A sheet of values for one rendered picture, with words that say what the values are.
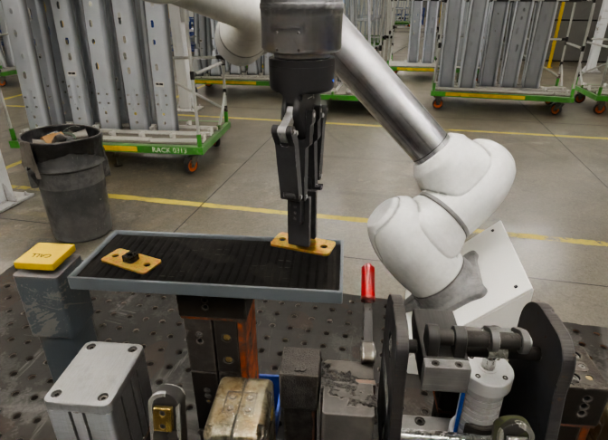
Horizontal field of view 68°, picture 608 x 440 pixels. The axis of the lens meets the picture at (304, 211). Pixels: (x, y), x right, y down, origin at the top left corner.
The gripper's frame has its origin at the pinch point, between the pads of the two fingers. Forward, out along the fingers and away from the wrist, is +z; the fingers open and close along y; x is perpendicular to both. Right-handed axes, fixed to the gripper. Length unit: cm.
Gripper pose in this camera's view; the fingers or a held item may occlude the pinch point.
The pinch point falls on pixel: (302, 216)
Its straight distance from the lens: 59.1
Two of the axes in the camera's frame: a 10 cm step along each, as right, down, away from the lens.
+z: 0.0, 9.1, 4.2
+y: -3.5, 4.0, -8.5
